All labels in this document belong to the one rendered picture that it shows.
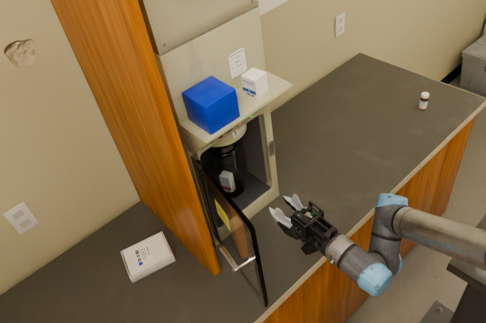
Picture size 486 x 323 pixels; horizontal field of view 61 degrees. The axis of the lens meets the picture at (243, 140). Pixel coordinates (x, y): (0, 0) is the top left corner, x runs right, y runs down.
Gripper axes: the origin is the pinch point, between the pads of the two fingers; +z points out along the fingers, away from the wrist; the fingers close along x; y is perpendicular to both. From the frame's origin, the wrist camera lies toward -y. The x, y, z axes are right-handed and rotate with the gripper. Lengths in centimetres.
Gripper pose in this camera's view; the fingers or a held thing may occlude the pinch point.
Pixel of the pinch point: (279, 206)
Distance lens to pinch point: 120.6
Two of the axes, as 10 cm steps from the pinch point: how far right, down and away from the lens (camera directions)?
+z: -6.4, -4.6, 6.2
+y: -1.4, -7.2, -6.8
